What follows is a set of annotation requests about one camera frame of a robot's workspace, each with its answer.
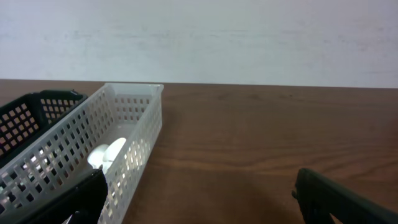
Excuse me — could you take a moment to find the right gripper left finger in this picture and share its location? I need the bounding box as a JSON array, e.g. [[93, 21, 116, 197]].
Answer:
[[15, 169, 108, 223]]

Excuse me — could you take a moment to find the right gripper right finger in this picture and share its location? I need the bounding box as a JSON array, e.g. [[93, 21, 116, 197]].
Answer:
[[292, 168, 397, 224]]

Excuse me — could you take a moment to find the white plastic spoon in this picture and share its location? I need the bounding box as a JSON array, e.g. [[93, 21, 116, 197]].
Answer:
[[87, 144, 109, 171], [102, 138, 126, 173]]

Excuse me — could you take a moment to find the clear perforated plastic basket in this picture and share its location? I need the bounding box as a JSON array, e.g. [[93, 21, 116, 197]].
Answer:
[[1, 83, 163, 223]]

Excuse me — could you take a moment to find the black perforated plastic basket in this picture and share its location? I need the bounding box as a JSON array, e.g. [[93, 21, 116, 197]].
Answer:
[[1, 90, 88, 167]]

